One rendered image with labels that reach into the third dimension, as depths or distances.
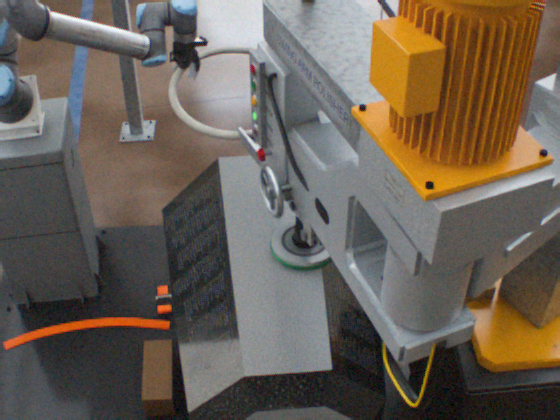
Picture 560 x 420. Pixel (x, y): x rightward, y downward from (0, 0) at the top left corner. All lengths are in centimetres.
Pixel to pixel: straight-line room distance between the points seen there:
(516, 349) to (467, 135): 112
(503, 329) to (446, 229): 108
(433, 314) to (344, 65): 56
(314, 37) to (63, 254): 188
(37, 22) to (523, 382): 180
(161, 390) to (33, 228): 88
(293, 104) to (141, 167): 231
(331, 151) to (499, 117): 67
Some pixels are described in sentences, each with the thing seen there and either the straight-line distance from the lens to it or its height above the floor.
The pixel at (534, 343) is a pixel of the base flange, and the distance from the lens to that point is 229.
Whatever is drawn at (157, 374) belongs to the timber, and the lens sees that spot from 295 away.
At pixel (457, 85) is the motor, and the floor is 188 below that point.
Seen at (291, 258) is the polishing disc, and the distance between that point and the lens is 230.
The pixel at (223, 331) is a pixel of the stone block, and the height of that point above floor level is 78.
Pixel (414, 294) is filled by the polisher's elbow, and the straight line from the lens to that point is 153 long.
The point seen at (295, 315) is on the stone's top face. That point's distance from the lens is 219.
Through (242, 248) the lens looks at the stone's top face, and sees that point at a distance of 238.
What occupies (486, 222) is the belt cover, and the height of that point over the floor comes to 164.
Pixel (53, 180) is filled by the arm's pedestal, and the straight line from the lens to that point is 298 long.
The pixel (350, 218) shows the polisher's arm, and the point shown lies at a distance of 169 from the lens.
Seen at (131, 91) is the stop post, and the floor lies 31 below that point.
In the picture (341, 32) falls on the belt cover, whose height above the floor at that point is 170.
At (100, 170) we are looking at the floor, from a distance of 415.
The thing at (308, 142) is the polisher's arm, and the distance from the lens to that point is 186.
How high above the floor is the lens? 249
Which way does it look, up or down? 41 degrees down
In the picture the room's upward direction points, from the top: 1 degrees counter-clockwise
